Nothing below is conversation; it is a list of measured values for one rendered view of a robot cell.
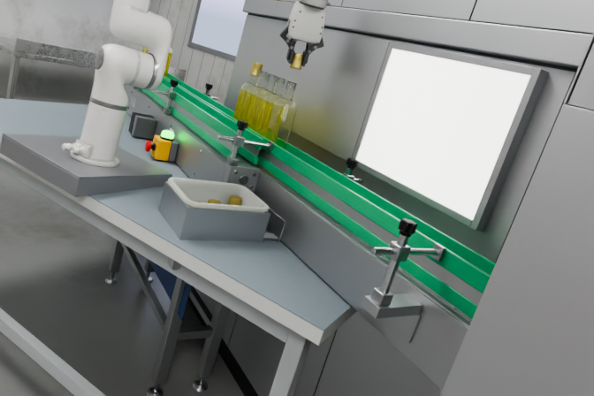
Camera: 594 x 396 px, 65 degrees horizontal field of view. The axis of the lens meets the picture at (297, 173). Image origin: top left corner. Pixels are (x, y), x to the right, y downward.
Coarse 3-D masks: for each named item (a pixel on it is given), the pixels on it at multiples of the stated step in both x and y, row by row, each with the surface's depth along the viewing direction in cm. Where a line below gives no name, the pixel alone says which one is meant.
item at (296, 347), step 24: (0, 168) 140; (48, 192) 130; (96, 216) 121; (120, 240) 118; (168, 264) 111; (216, 288) 104; (0, 312) 148; (240, 312) 101; (24, 336) 141; (288, 336) 96; (48, 360) 135; (288, 360) 96; (72, 384) 130; (288, 384) 96
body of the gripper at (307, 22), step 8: (296, 8) 131; (304, 8) 130; (312, 8) 131; (320, 8) 130; (296, 16) 131; (304, 16) 131; (312, 16) 132; (320, 16) 132; (288, 24) 135; (296, 24) 132; (304, 24) 132; (312, 24) 133; (320, 24) 134; (288, 32) 133; (296, 32) 133; (304, 32) 134; (312, 32) 134; (320, 32) 135; (304, 40) 135; (312, 40) 136; (320, 40) 136
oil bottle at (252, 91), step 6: (252, 90) 150; (258, 90) 149; (246, 96) 152; (252, 96) 149; (246, 102) 152; (252, 102) 149; (246, 108) 152; (240, 114) 154; (246, 114) 151; (246, 120) 151
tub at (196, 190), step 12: (168, 180) 116; (180, 180) 119; (192, 180) 121; (204, 180) 123; (180, 192) 109; (192, 192) 121; (204, 192) 123; (216, 192) 125; (228, 192) 127; (240, 192) 128; (252, 192) 126; (192, 204) 105; (204, 204) 106; (216, 204) 108; (240, 204) 127; (252, 204) 123; (264, 204) 119
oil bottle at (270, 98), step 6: (270, 96) 140; (276, 96) 140; (282, 96) 142; (264, 102) 143; (270, 102) 140; (264, 108) 142; (270, 108) 140; (264, 114) 142; (258, 120) 144; (264, 120) 141; (258, 126) 144; (264, 126) 141; (258, 132) 144; (264, 132) 142
